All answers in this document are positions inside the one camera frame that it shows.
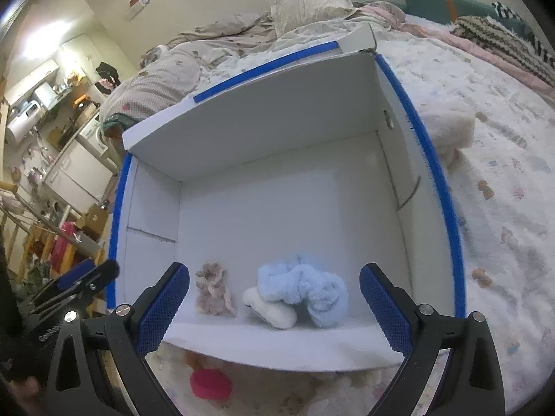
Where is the checkered grey quilt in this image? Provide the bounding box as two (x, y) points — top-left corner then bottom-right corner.
(99, 10), (276, 130)

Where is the white water heater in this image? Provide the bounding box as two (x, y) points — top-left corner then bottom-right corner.
(6, 101), (44, 147)

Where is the cream fluffy blanket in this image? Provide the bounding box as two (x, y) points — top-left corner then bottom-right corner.
(419, 102), (476, 169)

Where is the floral pillow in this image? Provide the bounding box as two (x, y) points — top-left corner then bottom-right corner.
(270, 0), (356, 37)

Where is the person left hand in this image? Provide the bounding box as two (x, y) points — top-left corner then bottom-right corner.
(8, 376), (45, 416)

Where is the pink plush item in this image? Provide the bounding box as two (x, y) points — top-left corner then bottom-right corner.
(189, 368), (232, 400)

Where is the beige lace scrunchie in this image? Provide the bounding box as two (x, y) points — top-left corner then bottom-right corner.
(195, 262), (237, 318)

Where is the cream plush piece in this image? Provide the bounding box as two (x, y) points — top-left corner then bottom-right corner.
(243, 287), (298, 330)

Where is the light blue fluffy scrunchie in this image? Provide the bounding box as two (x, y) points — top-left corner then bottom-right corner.
(257, 258), (349, 329)

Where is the yellow wooden rack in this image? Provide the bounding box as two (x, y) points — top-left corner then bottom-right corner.
(0, 181), (108, 313)

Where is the green headboard cushion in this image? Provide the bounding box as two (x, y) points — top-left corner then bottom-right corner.
(404, 0), (532, 37)

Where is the blue white cardboard box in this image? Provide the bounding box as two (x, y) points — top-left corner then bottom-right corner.
(106, 22), (466, 372)

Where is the white washing machine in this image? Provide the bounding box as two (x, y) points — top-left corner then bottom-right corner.
(77, 115), (107, 155)

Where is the patterned knit blanket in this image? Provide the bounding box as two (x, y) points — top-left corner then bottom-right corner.
(452, 16), (554, 98)

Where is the white kitchen cabinet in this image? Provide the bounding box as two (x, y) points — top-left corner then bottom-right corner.
(43, 140), (113, 213)

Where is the brown cardboard box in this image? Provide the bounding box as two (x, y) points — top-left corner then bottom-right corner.
(76, 205), (108, 241)

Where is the printed white bedsheet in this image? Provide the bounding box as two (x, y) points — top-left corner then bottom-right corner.
(142, 12), (555, 416)

